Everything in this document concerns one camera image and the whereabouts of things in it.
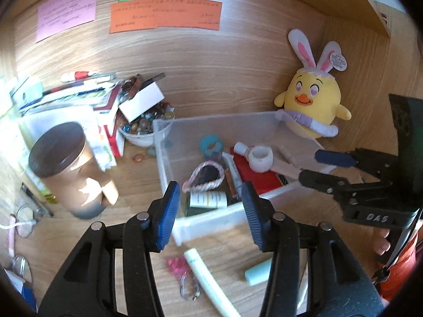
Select brown leather watch strap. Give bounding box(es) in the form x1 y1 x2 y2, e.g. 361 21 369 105
121 76 144 101

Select pink white rope loop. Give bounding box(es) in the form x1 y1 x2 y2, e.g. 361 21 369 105
182 161 226 193

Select white printed leaflet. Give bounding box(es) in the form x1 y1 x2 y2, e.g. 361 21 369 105
86 129 118 172

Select white plastic box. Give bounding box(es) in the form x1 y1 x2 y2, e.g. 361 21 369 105
16 105 109 172

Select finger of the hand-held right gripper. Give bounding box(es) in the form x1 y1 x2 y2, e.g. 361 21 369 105
315 148 403 187
298 169 391 207

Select dark metal strip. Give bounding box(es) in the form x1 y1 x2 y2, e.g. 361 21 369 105
142 72 166 85

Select yellow chick plush toy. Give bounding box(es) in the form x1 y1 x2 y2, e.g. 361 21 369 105
274 29 352 139

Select pink pen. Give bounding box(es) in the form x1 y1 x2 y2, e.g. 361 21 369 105
8 216 16 259

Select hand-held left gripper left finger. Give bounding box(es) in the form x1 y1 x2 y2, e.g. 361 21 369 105
38 181 182 317

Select white rectangular box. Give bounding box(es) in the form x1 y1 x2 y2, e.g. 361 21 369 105
118 82 165 123

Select brown candle jar dark lid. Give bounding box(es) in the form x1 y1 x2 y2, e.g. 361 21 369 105
28 122 119 220

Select red white box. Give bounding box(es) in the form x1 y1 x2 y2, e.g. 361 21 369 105
98 123 125 158

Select black cone pouch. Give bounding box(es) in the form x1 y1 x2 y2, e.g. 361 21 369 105
195 165 220 185

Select brown thin stick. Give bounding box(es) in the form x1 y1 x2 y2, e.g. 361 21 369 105
225 168 238 200

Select wooden stick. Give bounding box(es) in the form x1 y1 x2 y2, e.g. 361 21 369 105
278 147 303 179

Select person's orange clothing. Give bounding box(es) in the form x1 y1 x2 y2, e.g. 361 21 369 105
373 225 421 301

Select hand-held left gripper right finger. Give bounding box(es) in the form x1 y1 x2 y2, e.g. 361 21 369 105
241 182 385 317

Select white printed tube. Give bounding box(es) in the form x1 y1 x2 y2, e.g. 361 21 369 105
222 152 243 192

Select mint green block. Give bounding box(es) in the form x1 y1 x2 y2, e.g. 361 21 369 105
245 258 273 286

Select white cable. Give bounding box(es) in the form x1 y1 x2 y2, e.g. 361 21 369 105
0 216 38 231

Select teal tape roll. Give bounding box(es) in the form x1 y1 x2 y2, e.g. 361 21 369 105
199 135 224 159

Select white pink small tube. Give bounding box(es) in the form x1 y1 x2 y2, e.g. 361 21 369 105
234 141 255 156

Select clear plastic storage bin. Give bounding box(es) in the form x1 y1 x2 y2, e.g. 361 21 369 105
152 110 326 246

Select red white pen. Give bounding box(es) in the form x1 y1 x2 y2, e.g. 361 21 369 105
61 70 90 82

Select small white bottle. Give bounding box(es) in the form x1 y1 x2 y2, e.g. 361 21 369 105
190 192 228 209

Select person's right hand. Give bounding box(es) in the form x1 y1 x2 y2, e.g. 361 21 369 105
373 229 392 256

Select pile of glass marbles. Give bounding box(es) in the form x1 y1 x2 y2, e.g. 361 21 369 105
121 103 175 135

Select pale green box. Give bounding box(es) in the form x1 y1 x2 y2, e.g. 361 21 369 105
9 76 45 106

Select dark red booklet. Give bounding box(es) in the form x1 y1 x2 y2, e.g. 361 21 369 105
93 87 123 113

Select pink paper note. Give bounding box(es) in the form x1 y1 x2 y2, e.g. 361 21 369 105
35 0 99 43

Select white bowl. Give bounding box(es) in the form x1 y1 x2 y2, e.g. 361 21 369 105
117 106 176 147

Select metal key ring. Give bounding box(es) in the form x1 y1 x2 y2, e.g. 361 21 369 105
180 271 201 302

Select round metal ring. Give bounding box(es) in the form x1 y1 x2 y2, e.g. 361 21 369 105
16 205 38 238

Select white tape roll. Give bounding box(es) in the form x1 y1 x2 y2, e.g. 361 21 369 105
248 147 274 174

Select orange paper note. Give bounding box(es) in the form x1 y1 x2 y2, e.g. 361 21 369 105
109 0 223 34

